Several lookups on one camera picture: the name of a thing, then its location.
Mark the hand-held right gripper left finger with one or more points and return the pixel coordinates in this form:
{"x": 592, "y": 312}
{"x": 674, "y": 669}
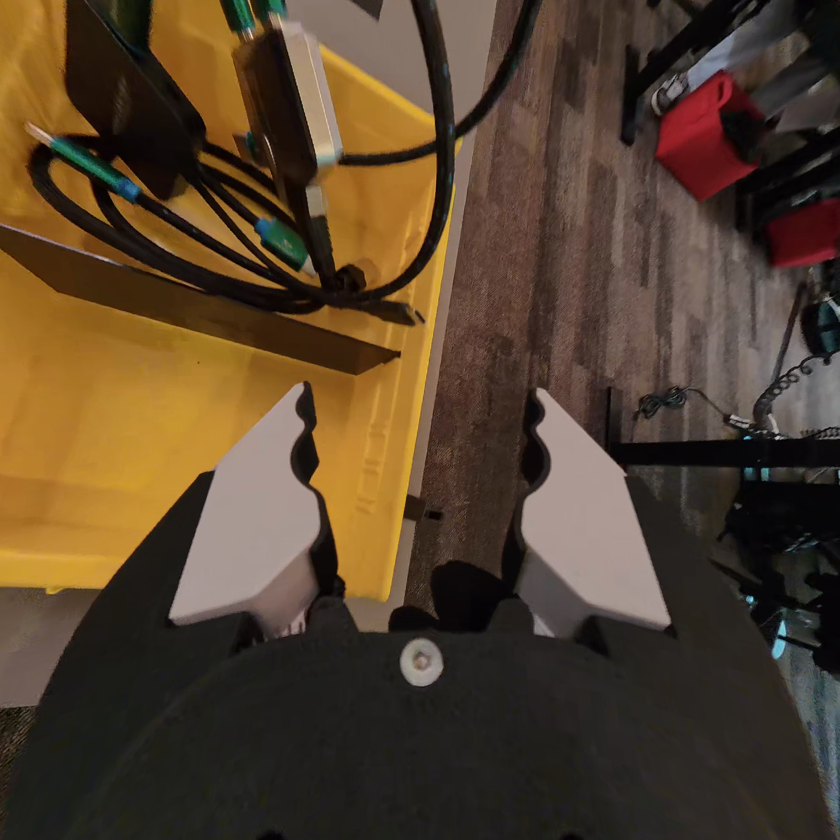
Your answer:
{"x": 256, "y": 512}

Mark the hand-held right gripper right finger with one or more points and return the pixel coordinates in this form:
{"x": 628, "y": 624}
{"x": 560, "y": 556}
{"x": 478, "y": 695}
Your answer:
{"x": 584, "y": 525}

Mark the yellow plastic bin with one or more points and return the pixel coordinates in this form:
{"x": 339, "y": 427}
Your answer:
{"x": 164, "y": 426}

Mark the black table leg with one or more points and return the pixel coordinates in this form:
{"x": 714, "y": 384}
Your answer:
{"x": 722, "y": 453}

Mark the red storage box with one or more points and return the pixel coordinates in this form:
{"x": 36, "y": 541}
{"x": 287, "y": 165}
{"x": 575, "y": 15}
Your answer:
{"x": 804, "y": 229}
{"x": 702, "y": 138}

